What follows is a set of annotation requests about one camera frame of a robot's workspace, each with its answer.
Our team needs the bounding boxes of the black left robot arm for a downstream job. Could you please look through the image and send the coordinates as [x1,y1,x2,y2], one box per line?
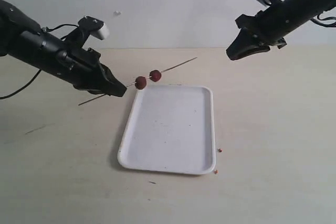
[1,1,127,97]

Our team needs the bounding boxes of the white rectangular plastic tray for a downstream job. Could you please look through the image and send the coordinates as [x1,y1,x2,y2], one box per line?
[118,84,216,175]

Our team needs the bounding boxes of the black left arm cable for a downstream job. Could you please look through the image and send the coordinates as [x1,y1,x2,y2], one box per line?
[0,69,41,100]

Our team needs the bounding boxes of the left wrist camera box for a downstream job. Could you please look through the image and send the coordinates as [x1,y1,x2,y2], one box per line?
[65,16,110,48]

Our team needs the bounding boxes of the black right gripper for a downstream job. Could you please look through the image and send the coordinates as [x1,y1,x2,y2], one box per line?
[226,1,288,60]

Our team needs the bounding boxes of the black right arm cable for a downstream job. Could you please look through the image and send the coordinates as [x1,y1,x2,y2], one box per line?
[309,15,336,28]

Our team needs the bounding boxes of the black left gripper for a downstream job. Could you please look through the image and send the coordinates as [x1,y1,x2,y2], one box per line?
[39,31,127,97]

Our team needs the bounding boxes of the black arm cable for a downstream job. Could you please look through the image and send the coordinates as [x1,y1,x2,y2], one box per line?
[309,15,336,28]
[0,69,41,100]

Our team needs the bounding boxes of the red date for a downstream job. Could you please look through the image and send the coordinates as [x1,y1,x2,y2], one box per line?
[134,76,147,90]
[149,70,162,82]

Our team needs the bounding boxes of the thin metal skewer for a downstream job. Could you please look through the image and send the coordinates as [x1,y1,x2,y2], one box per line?
[78,57,198,106]

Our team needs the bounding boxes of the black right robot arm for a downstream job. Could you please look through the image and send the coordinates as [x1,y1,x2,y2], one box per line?
[226,0,335,61]

